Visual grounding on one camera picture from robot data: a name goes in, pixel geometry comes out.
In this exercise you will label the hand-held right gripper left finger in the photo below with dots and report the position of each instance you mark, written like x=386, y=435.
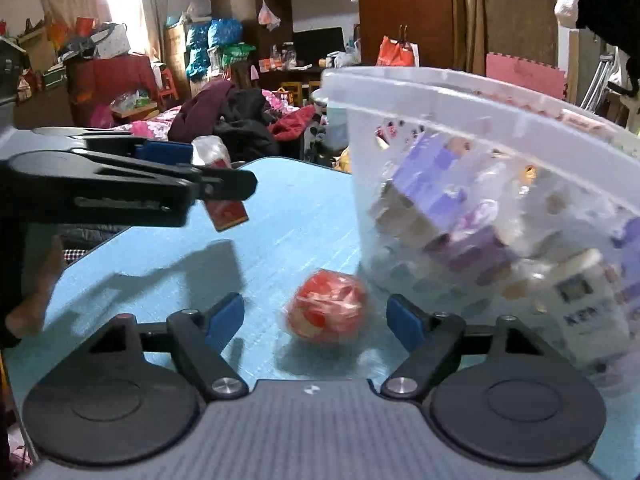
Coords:
x=226, y=317

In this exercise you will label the leaning wooden planks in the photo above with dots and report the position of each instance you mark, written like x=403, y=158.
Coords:
x=469, y=25

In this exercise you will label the dark wooden wardrobe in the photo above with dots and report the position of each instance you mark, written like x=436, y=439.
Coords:
x=405, y=5

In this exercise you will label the green plastic bag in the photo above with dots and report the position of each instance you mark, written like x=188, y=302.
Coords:
x=237, y=53

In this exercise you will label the dark quilted cloth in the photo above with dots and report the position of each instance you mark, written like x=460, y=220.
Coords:
x=80, y=237

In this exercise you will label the red garment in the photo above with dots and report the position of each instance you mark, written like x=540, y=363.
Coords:
x=292, y=122

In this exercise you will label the white and black hanging garment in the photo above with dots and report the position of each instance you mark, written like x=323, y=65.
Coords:
x=605, y=5

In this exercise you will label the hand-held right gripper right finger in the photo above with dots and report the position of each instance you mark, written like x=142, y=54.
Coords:
x=404, y=320

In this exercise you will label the translucent white plastic basket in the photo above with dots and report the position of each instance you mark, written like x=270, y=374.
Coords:
x=425, y=105

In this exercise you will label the pink foam mat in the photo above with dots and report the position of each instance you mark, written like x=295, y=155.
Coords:
x=525, y=77

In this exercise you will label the white printed box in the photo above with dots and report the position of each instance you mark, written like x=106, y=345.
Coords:
x=585, y=310

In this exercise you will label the blue patterned bags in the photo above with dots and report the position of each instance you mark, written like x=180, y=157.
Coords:
x=212, y=42

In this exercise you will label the person's left hand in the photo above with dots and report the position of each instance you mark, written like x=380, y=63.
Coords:
x=37, y=295

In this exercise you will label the pink floral bedding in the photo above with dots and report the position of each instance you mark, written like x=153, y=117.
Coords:
x=150, y=127

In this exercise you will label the black jacket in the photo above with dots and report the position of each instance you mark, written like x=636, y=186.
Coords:
x=247, y=125

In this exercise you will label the red cabinet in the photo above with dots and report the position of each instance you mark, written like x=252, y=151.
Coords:
x=110, y=85

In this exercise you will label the orange shopping bag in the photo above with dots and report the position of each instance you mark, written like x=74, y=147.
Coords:
x=396, y=52

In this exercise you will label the black television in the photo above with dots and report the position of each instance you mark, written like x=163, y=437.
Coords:
x=317, y=46

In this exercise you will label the red gold ball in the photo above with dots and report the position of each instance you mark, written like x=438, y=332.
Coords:
x=327, y=307

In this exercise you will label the white patterned bag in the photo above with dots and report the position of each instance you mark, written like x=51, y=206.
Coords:
x=112, y=40

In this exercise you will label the purple garment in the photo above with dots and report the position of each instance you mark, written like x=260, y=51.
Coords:
x=200, y=110

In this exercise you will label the purple box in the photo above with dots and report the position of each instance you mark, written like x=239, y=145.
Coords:
x=435, y=180

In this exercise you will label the metal crutch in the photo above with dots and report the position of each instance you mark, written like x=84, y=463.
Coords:
x=597, y=82

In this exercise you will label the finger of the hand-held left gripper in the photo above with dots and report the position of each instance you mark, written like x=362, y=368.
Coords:
x=165, y=152
x=150, y=192

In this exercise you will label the white hanging plastic bag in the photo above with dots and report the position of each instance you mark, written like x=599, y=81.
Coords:
x=269, y=15

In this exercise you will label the small dark red box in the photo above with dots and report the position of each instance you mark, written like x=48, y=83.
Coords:
x=227, y=213

